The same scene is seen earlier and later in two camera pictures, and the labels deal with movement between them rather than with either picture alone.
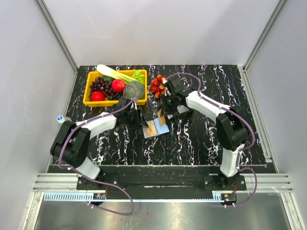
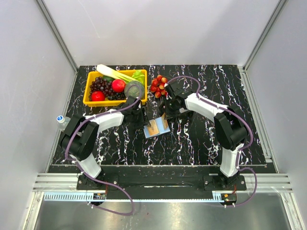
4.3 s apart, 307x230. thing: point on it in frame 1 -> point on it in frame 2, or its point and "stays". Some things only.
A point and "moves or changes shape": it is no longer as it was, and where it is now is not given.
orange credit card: (162, 118) moves or changes shape
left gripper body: (134, 119) stays
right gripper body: (169, 106) stays
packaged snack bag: (154, 128) stays
